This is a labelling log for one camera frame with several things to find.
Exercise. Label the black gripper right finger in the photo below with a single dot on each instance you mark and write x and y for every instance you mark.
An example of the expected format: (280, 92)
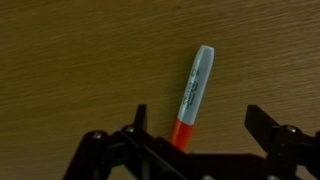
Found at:
(260, 123)

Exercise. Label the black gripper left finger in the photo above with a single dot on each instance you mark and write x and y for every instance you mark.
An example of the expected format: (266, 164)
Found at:
(140, 115)

